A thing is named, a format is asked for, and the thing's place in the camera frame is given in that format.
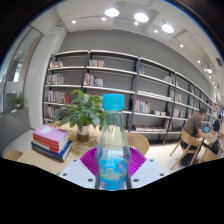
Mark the clear bottle with blue cap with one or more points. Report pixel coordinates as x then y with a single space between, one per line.
112 150

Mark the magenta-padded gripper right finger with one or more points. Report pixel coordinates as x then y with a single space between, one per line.
148 171

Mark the small leafy background plant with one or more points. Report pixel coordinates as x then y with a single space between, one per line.
20 101

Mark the pink book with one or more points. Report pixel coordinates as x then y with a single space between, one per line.
50 132

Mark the black backpack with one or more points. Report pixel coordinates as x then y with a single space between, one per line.
215 146

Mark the round ceiling lights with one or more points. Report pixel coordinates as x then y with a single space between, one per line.
141 17

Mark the red book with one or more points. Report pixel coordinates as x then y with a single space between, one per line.
46 143

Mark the group of wooden chairs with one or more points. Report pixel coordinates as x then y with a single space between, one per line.
186 141

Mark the navy blue book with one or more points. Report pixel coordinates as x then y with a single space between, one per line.
60 154

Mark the person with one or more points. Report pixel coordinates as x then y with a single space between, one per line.
192 125
216 125

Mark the open laptop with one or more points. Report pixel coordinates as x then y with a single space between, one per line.
206 128

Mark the grey wall shelf unit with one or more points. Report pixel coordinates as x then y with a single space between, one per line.
113 78

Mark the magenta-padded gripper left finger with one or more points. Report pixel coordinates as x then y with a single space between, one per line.
77 173

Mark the green potted plant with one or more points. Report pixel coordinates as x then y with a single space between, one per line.
81 113

